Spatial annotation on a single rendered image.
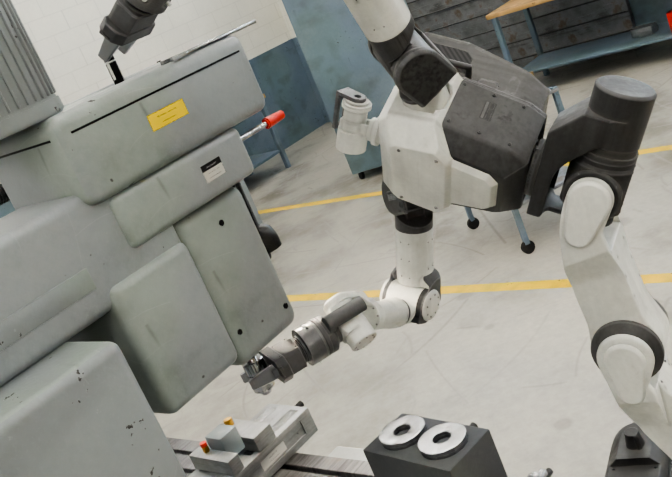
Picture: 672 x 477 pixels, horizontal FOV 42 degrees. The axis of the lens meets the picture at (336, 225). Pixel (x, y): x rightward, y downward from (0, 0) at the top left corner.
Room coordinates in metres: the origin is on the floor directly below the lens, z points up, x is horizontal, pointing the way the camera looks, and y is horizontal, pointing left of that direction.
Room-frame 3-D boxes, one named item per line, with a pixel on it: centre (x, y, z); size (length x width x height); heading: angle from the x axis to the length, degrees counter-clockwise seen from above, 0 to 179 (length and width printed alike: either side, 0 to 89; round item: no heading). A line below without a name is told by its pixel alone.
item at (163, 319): (1.54, 0.41, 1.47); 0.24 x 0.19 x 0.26; 45
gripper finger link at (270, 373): (1.65, 0.26, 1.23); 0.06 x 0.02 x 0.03; 110
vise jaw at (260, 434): (1.88, 0.40, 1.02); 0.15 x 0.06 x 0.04; 43
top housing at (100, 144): (1.67, 0.28, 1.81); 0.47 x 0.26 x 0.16; 135
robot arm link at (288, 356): (1.71, 0.19, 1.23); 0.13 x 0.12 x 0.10; 20
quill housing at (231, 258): (1.68, 0.28, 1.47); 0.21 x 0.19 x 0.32; 45
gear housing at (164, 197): (1.65, 0.30, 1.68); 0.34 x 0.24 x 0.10; 135
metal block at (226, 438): (1.85, 0.44, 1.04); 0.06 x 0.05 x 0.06; 43
